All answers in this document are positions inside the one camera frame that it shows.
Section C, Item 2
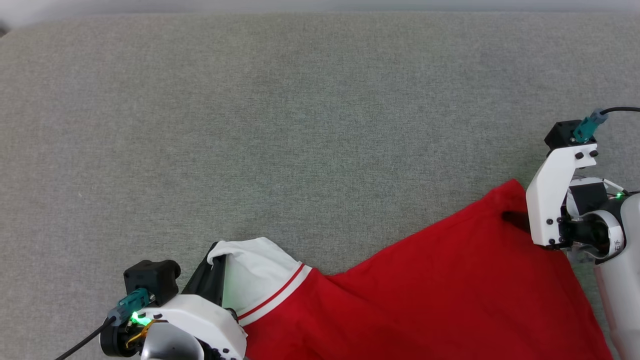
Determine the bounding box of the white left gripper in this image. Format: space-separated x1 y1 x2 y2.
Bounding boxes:
139 294 248 360

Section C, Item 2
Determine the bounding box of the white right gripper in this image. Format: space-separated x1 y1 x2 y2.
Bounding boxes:
501 142 600 249

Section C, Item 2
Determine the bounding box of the red garment with white trim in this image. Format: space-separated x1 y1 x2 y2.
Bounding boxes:
181 179 615 360

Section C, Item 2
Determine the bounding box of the teal left camera connector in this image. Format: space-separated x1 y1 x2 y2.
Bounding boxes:
107 288 151 327

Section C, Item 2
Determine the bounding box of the teal camera connector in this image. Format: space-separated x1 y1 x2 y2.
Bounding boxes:
572 108 609 144
107 288 151 327

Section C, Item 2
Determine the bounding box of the teal right camera connector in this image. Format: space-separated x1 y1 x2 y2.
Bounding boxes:
572 108 609 144

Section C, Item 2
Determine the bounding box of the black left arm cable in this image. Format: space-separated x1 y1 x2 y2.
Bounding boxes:
54 316 117 360

